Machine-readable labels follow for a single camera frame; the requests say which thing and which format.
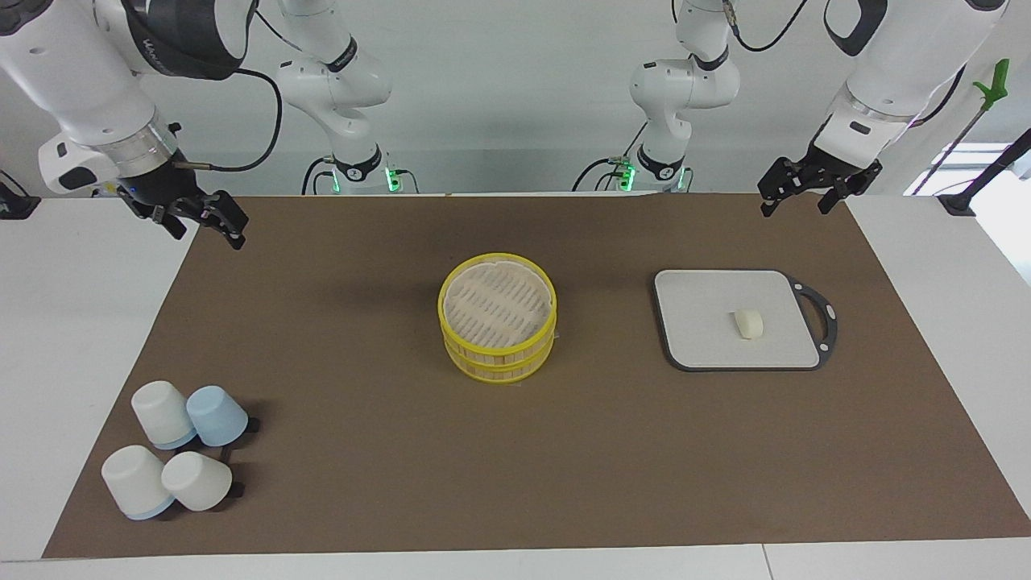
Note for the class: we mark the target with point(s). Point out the black table clamp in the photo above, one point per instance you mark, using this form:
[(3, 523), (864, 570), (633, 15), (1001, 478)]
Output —
[(16, 205)]

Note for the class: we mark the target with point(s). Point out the brown table mat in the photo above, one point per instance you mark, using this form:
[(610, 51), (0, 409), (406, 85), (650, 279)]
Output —
[(515, 467)]

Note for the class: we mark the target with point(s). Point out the grey cutting board dark rim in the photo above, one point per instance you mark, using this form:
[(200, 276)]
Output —
[(725, 322)]

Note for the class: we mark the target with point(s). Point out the white cup blue rim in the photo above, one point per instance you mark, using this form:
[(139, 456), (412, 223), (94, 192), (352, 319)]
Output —
[(133, 481)]

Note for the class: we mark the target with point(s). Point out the green tipped grey pole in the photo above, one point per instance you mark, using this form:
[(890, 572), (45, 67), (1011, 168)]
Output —
[(997, 80)]

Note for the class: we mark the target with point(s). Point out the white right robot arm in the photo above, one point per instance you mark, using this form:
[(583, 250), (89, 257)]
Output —
[(80, 80)]

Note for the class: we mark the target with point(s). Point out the yellow rimmed steamer lid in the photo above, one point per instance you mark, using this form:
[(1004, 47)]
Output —
[(497, 302)]

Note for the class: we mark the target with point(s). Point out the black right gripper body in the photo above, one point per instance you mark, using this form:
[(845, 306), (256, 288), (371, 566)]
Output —
[(169, 189)]

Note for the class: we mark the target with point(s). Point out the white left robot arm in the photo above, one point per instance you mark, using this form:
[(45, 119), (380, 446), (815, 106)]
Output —
[(902, 72)]

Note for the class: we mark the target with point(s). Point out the light blue cup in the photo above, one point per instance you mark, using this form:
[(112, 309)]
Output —
[(219, 415)]

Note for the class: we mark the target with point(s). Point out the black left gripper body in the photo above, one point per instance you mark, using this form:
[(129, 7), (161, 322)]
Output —
[(830, 171)]

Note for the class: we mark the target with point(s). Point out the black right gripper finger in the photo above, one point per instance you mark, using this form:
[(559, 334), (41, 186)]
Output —
[(172, 224), (232, 221)]

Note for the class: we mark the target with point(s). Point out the white steamed bun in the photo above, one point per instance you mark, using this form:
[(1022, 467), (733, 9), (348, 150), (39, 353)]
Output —
[(748, 324)]

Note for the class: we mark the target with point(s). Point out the yellow bamboo steamer basket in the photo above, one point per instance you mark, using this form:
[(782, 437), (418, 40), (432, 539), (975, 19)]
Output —
[(499, 372)]

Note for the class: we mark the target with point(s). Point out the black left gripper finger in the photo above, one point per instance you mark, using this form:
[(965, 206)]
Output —
[(783, 179), (852, 185)]

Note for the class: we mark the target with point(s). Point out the black pole with clamp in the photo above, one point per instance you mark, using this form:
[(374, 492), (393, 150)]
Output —
[(958, 201)]

